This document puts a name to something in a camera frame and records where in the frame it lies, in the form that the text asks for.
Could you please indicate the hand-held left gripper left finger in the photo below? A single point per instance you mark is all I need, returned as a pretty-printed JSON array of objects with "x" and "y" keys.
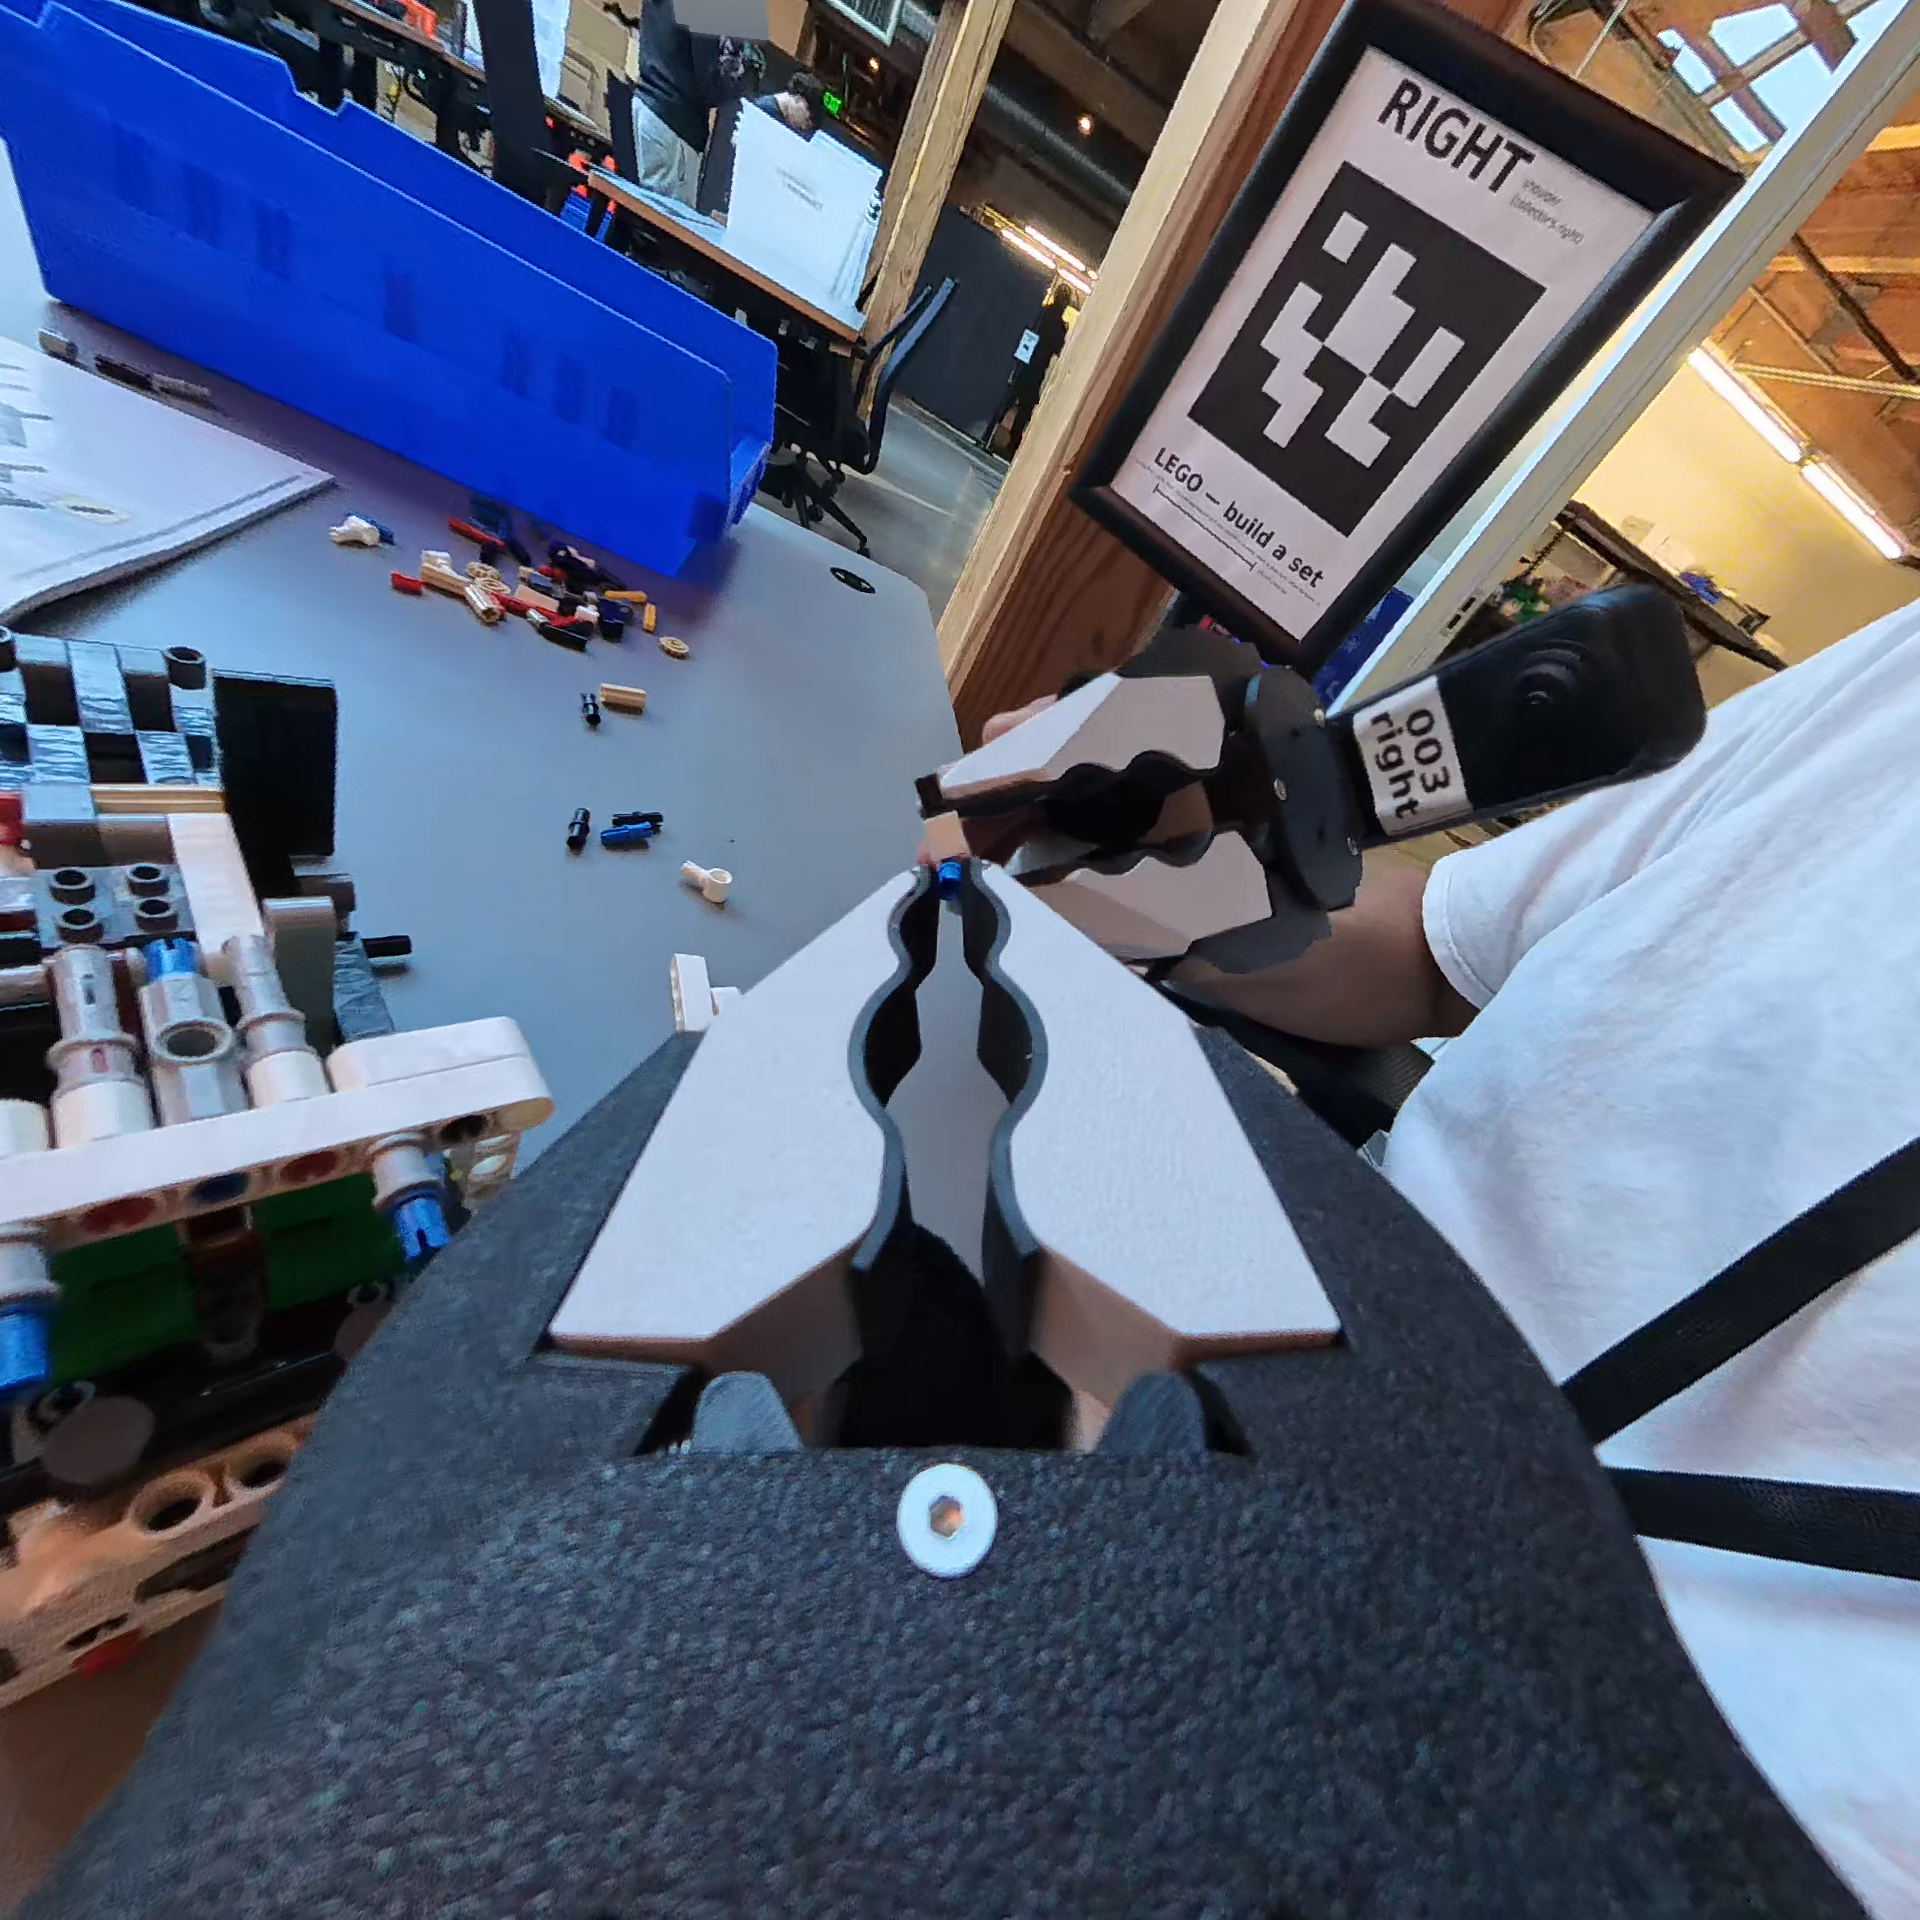
[{"x": 735, "y": 1185}]

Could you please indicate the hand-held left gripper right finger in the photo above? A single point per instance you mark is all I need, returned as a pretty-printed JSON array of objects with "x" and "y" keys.
[{"x": 1154, "y": 1185}]

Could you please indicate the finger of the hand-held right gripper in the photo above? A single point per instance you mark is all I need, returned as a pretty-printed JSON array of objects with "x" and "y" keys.
[
  {"x": 1094, "y": 735},
  {"x": 1170, "y": 900}
]

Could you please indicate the person's right forearm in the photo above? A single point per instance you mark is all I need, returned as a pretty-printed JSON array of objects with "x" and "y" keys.
[{"x": 1350, "y": 974}]

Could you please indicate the white lego beam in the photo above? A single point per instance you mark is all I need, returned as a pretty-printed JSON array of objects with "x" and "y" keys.
[{"x": 696, "y": 989}]

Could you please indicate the small white lego connector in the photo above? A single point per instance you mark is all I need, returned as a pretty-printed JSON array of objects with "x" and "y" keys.
[{"x": 709, "y": 882}]

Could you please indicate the blue and black lego pin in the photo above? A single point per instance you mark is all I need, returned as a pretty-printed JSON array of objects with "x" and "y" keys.
[{"x": 630, "y": 826}]

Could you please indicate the lego truck model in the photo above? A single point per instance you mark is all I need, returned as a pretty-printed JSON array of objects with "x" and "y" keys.
[{"x": 193, "y": 1080}]

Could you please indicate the pile of loose lego pieces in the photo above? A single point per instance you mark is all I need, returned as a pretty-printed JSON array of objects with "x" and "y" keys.
[{"x": 526, "y": 585}]

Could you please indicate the lego instruction booklet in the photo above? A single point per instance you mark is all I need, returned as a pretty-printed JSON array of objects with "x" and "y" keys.
[{"x": 135, "y": 480}]

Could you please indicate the person's right hand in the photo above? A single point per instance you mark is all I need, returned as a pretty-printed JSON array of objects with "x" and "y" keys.
[{"x": 1020, "y": 724}]

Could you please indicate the black office chair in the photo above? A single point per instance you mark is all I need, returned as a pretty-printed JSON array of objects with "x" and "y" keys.
[{"x": 877, "y": 403}]

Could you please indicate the black framed sign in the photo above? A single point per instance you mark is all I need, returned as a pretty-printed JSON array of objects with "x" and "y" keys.
[{"x": 1394, "y": 329}]

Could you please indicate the person in white shirt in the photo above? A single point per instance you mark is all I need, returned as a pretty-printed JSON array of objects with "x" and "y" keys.
[{"x": 1695, "y": 1051}]

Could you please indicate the ceiling strip light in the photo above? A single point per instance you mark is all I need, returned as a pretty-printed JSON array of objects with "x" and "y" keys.
[{"x": 1800, "y": 449}]

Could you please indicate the black chest harness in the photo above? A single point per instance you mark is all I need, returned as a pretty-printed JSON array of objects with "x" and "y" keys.
[{"x": 1740, "y": 1299}]

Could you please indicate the wooden pillar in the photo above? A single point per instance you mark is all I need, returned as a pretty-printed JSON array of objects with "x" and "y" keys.
[{"x": 937, "y": 150}]

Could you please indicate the white board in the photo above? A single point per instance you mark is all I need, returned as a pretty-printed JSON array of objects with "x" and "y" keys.
[{"x": 801, "y": 202}]

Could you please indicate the wooden office desk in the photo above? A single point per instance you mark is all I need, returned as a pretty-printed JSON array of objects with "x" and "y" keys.
[{"x": 705, "y": 247}]

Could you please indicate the blue plastic bin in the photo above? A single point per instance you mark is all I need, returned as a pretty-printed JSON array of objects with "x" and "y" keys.
[{"x": 376, "y": 298}]

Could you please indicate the wooden post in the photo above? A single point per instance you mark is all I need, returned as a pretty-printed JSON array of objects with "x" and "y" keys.
[{"x": 1051, "y": 570}]

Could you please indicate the white door frame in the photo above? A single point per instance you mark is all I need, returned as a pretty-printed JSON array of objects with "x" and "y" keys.
[{"x": 1620, "y": 329}]

